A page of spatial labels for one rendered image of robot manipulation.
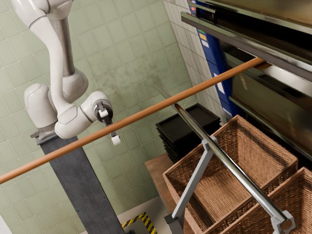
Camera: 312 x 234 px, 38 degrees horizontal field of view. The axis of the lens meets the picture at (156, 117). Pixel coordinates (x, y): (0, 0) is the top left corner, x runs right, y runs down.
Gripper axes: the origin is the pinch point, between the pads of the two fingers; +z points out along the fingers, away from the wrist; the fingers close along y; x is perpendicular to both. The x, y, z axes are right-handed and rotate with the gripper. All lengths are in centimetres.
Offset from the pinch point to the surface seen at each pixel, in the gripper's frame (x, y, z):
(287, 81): -66, 1, 26
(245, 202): -36, 41, 27
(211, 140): -28.5, 1.4, 40.2
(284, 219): -28, 1, 88
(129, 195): 9, 108, -122
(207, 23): -50, -25, 4
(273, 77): -64, 1, 18
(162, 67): -49, 26, -122
